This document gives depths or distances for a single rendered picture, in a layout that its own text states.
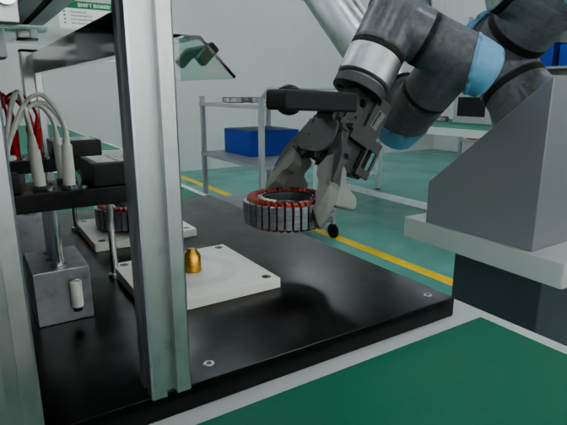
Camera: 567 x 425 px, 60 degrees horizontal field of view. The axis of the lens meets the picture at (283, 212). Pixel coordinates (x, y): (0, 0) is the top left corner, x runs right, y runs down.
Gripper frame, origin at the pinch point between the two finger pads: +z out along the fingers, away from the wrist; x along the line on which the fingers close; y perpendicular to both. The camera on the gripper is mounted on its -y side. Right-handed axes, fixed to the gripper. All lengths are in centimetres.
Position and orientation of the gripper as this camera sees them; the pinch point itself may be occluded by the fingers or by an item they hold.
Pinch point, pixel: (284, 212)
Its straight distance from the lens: 63.2
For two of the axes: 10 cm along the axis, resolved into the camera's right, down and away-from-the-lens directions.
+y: 7.2, 3.9, 5.7
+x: -5.4, -2.1, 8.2
